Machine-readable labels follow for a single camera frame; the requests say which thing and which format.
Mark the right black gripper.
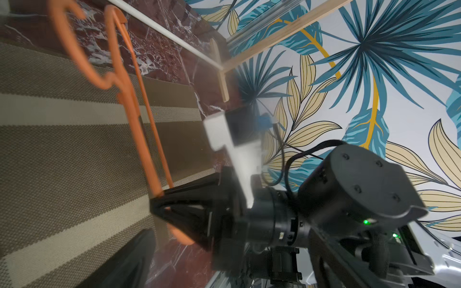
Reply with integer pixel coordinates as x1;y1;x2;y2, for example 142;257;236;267
149;168;309;274

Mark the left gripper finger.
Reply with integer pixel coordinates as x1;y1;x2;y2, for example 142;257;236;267
78;229;156;288

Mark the brown checked placemat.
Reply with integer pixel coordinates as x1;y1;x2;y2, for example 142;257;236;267
1;43;212;288

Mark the orange plastic hanger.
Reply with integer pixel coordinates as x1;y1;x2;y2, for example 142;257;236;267
48;0;197;246

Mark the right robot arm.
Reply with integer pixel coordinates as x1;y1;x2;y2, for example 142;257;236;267
150;140;461;288

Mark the wooden clothes rack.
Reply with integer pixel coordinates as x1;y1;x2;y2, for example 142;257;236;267
107;0;354;103

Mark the right aluminium frame post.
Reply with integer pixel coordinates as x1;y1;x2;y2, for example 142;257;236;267
227;0;303;49

